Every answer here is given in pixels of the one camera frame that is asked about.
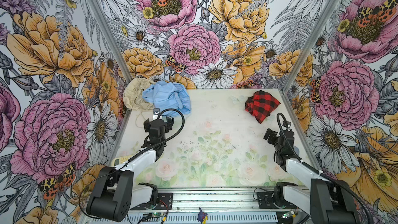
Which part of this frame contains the yellow white keypad device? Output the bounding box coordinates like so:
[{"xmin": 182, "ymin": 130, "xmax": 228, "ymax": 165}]
[{"xmin": 112, "ymin": 155, "xmax": 133, "ymax": 167}]

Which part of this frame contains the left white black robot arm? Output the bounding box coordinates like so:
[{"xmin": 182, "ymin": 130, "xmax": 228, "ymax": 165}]
[{"xmin": 83, "ymin": 108, "xmax": 174, "ymax": 222}]

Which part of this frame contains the white slotted cable duct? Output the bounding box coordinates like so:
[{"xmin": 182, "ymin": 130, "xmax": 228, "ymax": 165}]
[{"xmin": 90, "ymin": 213, "xmax": 279, "ymax": 224}]

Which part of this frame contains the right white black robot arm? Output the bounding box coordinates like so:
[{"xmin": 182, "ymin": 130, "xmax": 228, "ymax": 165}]
[{"xmin": 263, "ymin": 128, "xmax": 360, "ymax": 224}]

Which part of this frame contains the small purple toy figure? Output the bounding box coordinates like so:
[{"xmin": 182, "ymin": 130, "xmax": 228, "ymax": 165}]
[{"xmin": 197, "ymin": 208, "xmax": 208, "ymax": 224}]

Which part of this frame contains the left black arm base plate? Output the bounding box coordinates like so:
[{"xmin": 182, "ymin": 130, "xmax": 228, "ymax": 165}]
[{"xmin": 130, "ymin": 192, "xmax": 174, "ymax": 211}]

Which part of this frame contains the red black plaid cloth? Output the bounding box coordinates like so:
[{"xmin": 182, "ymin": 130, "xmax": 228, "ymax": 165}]
[{"xmin": 245, "ymin": 90, "xmax": 280, "ymax": 123}]

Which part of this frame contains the light blue cloth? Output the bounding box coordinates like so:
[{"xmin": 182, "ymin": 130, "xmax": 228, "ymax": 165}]
[{"xmin": 142, "ymin": 81, "xmax": 191, "ymax": 115}]

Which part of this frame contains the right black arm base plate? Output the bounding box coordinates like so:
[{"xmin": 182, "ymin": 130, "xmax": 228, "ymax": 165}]
[{"xmin": 255, "ymin": 191, "xmax": 297, "ymax": 209}]

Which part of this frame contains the beige cloth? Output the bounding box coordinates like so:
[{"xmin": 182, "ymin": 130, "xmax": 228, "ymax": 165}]
[{"xmin": 123, "ymin": 77, "xmax": 155, "ymax": 112}]

